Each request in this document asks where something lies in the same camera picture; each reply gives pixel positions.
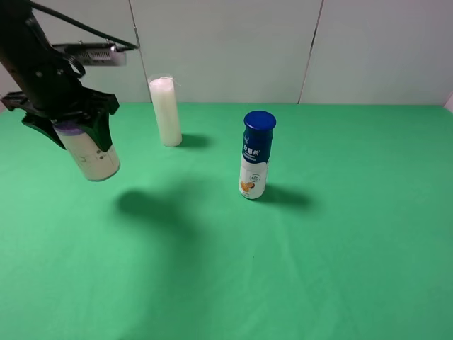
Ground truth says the blue capped yogurt bottle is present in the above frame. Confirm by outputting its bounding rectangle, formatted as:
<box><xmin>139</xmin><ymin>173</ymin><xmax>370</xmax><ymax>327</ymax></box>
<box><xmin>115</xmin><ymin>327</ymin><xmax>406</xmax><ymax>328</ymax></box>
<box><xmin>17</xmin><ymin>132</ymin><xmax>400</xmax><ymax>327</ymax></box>
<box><xmin>239</xmin><ymin>110</ymin><xmax>277</xmax><ymax>200</ymax></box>

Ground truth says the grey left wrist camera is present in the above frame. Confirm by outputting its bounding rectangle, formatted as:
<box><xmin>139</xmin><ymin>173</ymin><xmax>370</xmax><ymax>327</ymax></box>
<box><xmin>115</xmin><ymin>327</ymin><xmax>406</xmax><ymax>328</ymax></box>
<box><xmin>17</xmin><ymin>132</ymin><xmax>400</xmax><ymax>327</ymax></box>
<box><xmin>53</xmin><ymin>42</ymin><xmax>127</xmax><ymax>67</ymax></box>

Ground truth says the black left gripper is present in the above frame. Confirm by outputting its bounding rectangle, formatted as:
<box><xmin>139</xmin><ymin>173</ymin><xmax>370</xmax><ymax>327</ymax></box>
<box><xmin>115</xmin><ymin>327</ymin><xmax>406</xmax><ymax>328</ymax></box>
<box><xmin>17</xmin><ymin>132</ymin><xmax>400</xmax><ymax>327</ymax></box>
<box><xmin>1</xmin><ymin>56</ymin><xmax>120</xmax><ymax>152</ymax></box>

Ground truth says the green tablecloth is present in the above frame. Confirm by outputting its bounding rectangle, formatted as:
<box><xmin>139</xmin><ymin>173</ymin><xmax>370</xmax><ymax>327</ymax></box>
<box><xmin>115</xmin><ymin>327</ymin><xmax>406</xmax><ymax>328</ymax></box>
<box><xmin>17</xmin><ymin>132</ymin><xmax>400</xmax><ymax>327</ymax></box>
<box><xmin>1</xmin><ymin>103</ymin><xmax>452</xmax><ymax>339</ymax></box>

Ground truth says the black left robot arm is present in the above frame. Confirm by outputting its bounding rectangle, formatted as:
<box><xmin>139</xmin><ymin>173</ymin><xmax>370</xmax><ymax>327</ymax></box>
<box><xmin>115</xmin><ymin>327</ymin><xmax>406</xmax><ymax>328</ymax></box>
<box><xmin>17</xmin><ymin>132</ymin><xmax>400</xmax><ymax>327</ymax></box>
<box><xmin>1</xmin><ymin>1</ymin><xmax>119</xmax><ymax>152</ymax></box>

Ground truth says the black camera cable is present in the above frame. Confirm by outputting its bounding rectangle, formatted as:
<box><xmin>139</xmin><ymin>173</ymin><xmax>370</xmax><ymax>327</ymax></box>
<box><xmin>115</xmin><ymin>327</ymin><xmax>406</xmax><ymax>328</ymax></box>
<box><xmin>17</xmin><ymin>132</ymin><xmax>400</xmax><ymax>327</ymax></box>
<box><xmin>30</xmin><ymin>0</ymin><xmax>141</xmax><ymax>50</ymax></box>

